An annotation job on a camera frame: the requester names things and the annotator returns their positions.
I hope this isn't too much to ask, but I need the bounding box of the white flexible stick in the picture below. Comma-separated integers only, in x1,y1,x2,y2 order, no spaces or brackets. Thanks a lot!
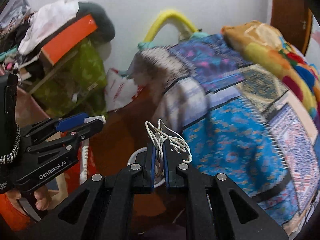
79,115,106,185

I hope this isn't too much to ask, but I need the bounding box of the white cable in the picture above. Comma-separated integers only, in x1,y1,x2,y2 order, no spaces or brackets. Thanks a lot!
145,118,193,181

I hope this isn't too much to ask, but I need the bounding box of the orange sleeve forearm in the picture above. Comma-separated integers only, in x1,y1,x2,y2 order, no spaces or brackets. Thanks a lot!
0,194,31,232

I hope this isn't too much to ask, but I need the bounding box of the left hand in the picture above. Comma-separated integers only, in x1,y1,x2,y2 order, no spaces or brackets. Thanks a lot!
4,185,53,215

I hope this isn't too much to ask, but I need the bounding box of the green patterned bag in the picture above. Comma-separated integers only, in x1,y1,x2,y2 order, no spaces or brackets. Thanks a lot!
30,38,107,118

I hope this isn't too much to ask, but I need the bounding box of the white plastic bag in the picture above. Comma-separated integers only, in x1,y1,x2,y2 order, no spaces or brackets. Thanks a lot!
104,68,144,112

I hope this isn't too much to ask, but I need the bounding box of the orange box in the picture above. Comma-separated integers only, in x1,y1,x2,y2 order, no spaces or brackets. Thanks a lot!
39,14,98,66

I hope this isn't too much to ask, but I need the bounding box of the blue patchwork bed sheet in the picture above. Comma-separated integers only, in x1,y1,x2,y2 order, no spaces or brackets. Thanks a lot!
129,34,319,237

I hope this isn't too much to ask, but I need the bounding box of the colourful fleece blanket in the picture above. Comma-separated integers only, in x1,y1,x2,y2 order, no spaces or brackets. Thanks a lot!
221,21,319,128

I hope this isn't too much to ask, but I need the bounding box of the yellow foam tube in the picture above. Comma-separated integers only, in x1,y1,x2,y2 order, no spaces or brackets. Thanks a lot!
143,9,199,43

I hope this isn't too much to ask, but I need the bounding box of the brown wooden door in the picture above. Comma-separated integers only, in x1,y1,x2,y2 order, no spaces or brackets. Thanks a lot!
271,0,312,54

